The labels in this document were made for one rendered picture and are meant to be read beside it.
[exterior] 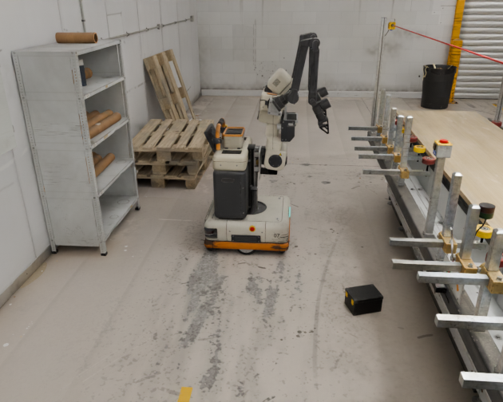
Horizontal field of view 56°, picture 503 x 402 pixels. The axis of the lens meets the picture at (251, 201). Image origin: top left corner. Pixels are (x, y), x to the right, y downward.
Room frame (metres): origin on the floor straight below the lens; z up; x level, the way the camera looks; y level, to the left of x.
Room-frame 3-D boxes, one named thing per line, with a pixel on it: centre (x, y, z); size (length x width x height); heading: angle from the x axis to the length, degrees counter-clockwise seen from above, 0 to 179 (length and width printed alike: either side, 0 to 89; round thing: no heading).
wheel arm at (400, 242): (1.93, -0.87, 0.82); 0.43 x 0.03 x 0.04; 85
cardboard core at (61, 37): (3.80, 1.33, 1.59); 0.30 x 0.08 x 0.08; 85
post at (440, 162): (2.23, -0.94, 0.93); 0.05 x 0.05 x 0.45; 85
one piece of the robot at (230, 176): (3.53, 0.11, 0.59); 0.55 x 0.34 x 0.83; 175
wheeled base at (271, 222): (3.53, 0.02, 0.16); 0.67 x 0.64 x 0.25; 85
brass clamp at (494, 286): (1.45, -0.87, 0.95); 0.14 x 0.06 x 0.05; 175
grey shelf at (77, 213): (3.69, 1.33, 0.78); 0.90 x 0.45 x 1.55; 175
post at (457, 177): (1.97, -0.92, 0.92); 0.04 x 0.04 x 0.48; 85
